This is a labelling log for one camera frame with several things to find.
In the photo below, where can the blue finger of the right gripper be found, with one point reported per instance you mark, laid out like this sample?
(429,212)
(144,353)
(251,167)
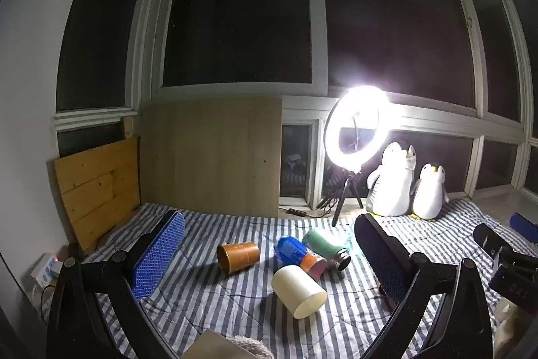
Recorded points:
(526,228)
(489,240)

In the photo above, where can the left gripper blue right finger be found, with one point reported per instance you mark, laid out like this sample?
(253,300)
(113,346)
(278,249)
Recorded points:
(387,257)

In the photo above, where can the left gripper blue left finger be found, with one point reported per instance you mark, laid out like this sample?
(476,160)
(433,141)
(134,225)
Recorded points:
(153,252)

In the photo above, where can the blue orange soda bottle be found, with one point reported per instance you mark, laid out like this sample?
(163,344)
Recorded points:
(290,251)

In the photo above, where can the brown paper cup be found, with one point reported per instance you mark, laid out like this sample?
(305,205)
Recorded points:
(235,257)

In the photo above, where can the cream white cup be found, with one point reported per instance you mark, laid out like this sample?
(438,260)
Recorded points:
(298,292)

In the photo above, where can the clear plastic water bottle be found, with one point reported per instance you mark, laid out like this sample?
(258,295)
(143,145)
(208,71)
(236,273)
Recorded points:
(351,240)

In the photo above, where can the green thermos bottle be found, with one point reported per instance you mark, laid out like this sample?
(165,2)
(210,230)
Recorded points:
(323,243)

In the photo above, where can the large penguin plush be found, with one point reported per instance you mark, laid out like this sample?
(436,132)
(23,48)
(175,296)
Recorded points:
(390,183)

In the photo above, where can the small penguin plush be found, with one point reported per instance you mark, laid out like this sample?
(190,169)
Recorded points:
(429,193)

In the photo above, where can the orange wooden plank board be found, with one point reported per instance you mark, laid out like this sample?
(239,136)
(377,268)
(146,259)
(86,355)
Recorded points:
(100,189)

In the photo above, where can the black tripod stand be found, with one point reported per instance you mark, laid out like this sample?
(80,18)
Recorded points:
(334,201)

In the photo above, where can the striped blue white quilt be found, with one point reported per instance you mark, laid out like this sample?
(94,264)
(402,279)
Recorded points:
(194,295)

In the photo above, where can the pale wooden panel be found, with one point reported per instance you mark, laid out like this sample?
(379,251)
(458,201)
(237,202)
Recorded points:
(213,155)

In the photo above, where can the black power strip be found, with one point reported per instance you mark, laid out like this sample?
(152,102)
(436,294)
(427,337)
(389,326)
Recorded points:
(296,213)

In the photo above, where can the white power adapter box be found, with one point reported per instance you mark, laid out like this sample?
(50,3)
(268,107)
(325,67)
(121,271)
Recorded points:
(47,269)

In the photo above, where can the white ring light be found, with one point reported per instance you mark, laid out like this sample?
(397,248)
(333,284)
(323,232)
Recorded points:
(366,110)

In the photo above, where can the white window frame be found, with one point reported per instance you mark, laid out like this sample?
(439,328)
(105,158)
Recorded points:
(456,71)

